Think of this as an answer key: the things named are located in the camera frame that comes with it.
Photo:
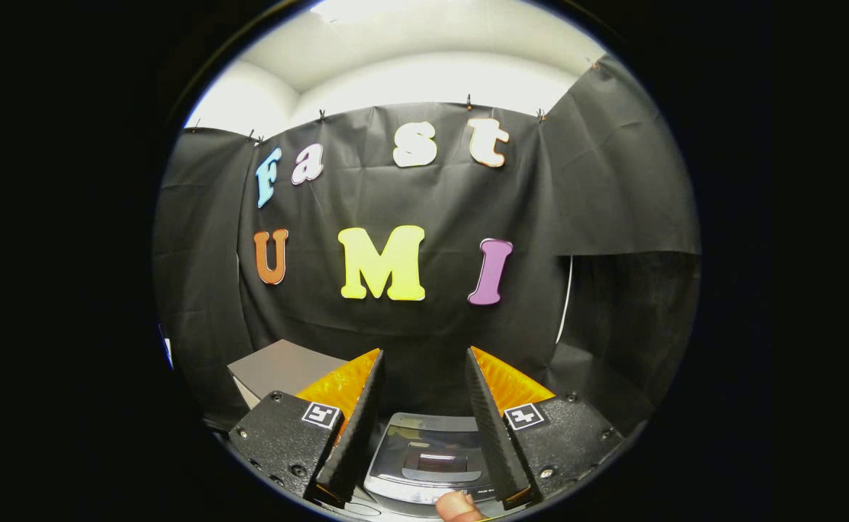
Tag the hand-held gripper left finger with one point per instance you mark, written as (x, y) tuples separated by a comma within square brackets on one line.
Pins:
[(355, 435)]

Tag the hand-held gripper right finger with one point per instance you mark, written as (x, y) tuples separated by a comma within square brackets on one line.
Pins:
[(493, 435)]

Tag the grey cabinet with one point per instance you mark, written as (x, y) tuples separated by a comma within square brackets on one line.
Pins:
[(279, 366)]

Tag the black backdrop cloth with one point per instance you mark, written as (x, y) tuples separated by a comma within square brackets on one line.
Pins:
[(395, 196)]

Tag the ceiling light panel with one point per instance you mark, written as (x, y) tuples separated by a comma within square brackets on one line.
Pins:
[(351, 9)]

